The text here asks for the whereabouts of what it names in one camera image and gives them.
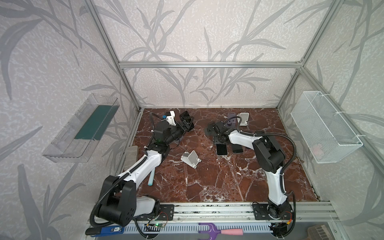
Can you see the blue handled tool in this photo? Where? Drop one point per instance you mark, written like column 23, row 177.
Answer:
column 104, row 231

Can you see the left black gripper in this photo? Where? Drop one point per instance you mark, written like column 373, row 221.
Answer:
column 183, row 124

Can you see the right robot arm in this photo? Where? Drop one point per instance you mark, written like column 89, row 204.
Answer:
column 270, row 157

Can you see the clear plastic wall tray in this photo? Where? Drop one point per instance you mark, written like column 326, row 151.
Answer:
column 79, row 138

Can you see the white phone stand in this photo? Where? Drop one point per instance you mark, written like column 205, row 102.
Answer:
column 244, row 119
column 191, row 159

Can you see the black phone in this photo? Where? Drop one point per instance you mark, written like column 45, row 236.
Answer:
column 237, row 149
column 221, row 149
column 185, row 117

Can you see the purple pink fork tool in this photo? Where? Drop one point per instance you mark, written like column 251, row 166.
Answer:
column 213, row 231

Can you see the white phone stand front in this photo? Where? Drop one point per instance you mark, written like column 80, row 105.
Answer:
column 191, row 159

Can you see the teal silicone spatula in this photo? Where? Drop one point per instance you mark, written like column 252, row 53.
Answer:
column 151, row 178

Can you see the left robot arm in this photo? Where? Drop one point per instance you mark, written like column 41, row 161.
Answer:
column 118, row 202

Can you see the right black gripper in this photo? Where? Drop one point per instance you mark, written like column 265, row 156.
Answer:
column 213, row 130

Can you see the aluminium mounting rail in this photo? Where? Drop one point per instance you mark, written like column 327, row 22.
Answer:
column 242, row 212

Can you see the purple round phone stand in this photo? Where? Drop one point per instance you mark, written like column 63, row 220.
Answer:
column 232, row 117

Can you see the white wire mesh basket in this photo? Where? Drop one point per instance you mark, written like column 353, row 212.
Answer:
column 325, row 131

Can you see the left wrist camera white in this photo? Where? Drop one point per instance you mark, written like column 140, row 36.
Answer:
column 170, row 118

